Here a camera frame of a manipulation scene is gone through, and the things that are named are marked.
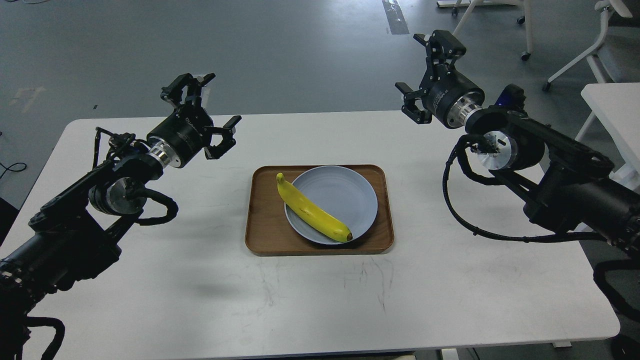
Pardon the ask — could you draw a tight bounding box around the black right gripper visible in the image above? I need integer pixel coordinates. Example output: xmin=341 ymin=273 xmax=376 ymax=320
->
xmin=395 ymin=30 xmax=486 ymax=129

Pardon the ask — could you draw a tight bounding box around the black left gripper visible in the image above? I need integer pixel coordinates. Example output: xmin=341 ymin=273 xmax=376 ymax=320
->
xmin=146 ymin=73 xmax=242 ymax=169

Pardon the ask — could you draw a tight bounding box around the yellow banana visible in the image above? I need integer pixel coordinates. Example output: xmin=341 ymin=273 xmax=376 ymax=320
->
xmin=275 ymin=172 xmax=354 ymax=243

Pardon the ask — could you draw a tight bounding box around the light blue plate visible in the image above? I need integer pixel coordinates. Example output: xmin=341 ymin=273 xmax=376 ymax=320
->
xmin=283 ymin=165 xmax=378 ymax=248

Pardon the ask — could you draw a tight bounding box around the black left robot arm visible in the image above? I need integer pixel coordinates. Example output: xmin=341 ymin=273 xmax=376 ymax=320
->
xmin=0 ymin=73 xmax=241 ymax=360

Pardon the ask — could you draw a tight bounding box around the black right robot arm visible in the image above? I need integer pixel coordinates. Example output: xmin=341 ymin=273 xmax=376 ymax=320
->
xmin=395 ymin=29 xmax=640 ymax=322

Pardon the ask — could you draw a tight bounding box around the white wheeled chair base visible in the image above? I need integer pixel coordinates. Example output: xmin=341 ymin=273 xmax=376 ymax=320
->
xmin=436 ymin=0 xmax=534 ymax=63

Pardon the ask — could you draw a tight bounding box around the brown wooden tray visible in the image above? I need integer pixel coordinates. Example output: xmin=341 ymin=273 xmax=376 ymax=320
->
xmin=245 ymin=164 xmax=394 ymax=256

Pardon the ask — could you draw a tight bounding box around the white office chair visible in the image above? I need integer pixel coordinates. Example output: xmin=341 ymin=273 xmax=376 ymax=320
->
xmin=542 ymin=0 xmax=640 ymax=92

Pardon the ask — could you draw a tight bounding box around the white side table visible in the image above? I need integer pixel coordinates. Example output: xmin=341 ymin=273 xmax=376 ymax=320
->
xmin=574 ymin=82 xmax=640 ymax=192

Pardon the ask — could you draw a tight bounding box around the black cable on floor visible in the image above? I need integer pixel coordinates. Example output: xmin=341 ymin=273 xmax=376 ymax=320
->
xmin=0 ymin=132 xmax=27 ymax=179

